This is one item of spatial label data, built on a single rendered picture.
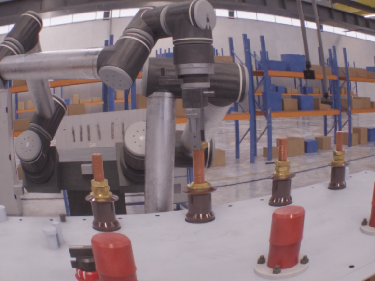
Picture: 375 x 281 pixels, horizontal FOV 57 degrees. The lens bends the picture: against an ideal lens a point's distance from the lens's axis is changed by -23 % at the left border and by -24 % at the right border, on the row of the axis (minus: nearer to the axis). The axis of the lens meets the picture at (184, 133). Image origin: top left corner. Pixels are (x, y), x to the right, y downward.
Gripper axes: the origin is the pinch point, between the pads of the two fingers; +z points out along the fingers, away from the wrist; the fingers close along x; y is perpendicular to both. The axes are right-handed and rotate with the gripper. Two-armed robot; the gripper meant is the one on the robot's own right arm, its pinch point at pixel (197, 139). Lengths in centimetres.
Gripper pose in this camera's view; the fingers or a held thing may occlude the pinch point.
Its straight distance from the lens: 114.3
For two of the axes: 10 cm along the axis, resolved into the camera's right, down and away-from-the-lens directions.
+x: 1.6, -1.1, 9.8
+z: 0.4, 9.9, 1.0
